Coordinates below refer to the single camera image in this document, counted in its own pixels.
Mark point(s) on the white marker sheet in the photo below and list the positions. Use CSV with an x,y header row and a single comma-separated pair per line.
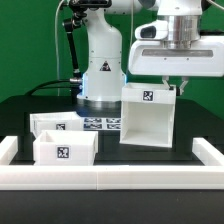
x,y
96,123

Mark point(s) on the white right fence rail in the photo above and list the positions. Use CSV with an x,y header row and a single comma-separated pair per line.
x,y
207,153

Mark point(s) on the white left fence rail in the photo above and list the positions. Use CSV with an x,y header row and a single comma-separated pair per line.
x,y
8,149

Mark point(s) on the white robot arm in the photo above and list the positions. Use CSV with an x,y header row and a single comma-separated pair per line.
x,y
169,46

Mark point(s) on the white front fence rail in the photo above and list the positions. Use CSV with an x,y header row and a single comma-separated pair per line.
x,y
110,177

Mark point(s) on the white fence rail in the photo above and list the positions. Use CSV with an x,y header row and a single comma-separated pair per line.
x,y
8,149
207,153
110,177

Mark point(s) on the white drawer cabinet frame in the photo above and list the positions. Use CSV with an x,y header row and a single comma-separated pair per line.
x,y
147,114

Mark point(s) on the white front drawer box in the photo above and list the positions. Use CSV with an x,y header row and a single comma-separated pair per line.
x,y
65,148

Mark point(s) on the white drawer box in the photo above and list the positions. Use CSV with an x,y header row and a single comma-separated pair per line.
x,y
65,148
55,121

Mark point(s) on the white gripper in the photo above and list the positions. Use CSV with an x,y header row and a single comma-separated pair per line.
x,y
149,55

